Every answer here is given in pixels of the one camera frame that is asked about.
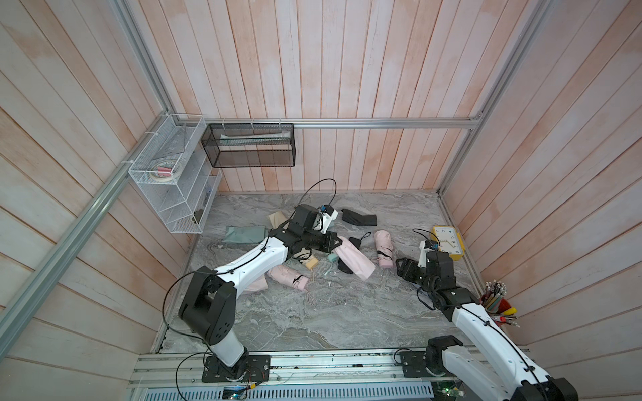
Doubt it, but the pink umbrella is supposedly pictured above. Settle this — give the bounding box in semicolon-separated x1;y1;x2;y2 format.
374;230;395;268
267;265;309;292

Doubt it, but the black umbrella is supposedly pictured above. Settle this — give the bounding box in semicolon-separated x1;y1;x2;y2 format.
337;231;372;275

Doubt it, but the pink sleeve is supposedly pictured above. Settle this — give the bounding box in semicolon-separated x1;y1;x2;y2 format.
243;275;269;293
333;235;376;282

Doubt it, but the black sleeve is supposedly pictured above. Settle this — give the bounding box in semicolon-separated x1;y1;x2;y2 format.
342;208;378;227

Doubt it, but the mint green sleeve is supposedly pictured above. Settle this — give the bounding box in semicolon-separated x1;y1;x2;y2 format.
222;226;268;245

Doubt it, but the beige umbrella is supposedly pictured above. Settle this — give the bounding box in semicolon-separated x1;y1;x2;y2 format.
300;255;319;271

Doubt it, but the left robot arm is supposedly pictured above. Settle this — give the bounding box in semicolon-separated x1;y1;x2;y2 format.
178;204;342;378

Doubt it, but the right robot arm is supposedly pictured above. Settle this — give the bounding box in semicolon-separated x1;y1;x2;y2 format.
396;248;578;400

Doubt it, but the yellow alarm clock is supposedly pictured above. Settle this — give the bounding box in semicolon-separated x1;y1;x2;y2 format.
432;226;466;261

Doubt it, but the red pen holder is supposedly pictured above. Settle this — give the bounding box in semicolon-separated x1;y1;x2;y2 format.
480;281;519;327

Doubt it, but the black mesh basket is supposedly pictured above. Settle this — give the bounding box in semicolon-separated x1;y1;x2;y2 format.
201;123;297;169

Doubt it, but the tape roll on shelf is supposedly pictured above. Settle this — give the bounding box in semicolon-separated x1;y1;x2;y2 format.
150;160;182;183

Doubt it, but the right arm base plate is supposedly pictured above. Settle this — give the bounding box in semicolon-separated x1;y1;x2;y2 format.
393;349;460;380

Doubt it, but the white wire shelf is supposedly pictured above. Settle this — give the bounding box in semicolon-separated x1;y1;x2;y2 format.
129;114;222;234

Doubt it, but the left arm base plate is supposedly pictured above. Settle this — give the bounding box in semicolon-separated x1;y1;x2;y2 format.
202;354;271;384

